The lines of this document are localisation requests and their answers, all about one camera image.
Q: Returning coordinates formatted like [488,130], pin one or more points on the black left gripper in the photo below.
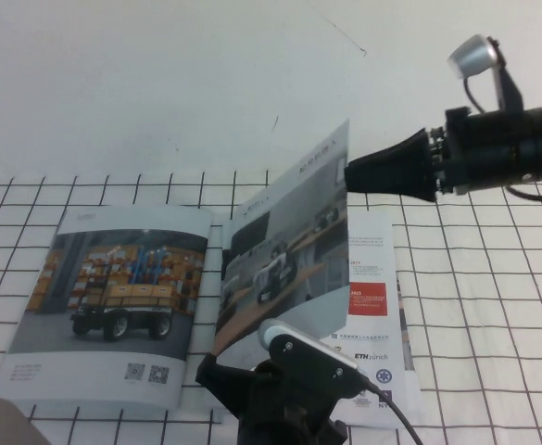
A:
[284,408]

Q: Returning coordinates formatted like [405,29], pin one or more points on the black camera bracket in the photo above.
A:
[509,88]
[307,366]

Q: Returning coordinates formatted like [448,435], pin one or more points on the black left camera bracket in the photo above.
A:
[307,366]

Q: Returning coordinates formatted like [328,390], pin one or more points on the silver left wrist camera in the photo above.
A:
[275,329]

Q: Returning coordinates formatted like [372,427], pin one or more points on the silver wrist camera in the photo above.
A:
[275,329]
[472,54]

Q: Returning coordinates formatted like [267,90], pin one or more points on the AgileX robotics brochure book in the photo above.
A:
[113,278]

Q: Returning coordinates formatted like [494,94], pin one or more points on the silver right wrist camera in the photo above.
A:
[472,54]

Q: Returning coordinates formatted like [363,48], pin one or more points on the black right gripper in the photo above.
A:
[488,148]

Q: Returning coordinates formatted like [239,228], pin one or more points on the black right camera bracket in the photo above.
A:
[509,88]

